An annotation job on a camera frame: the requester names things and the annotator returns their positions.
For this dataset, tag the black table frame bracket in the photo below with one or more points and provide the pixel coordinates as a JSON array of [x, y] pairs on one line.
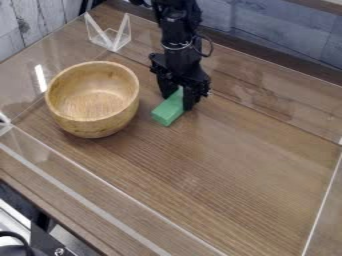
[[42, 239]]

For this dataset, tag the green rectangular block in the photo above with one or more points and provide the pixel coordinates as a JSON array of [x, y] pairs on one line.
[[170, 109]]

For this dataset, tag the clear acrylic enclosure wall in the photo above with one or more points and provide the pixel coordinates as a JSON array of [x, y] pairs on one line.
[[239, 180]]

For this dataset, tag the clear acrylic corner bracket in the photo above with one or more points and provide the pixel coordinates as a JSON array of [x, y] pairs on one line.
[[110, 39]]

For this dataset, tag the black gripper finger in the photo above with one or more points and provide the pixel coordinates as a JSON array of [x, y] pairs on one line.
[[167, 86], [191, 96]]

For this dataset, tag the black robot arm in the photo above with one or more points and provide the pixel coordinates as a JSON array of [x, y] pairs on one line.
[[178, 18]]

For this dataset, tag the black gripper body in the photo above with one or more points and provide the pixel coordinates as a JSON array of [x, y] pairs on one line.
[[180, 66]]

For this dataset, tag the wooden bowl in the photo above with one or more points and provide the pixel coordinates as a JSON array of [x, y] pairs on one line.
[[92, 98]]

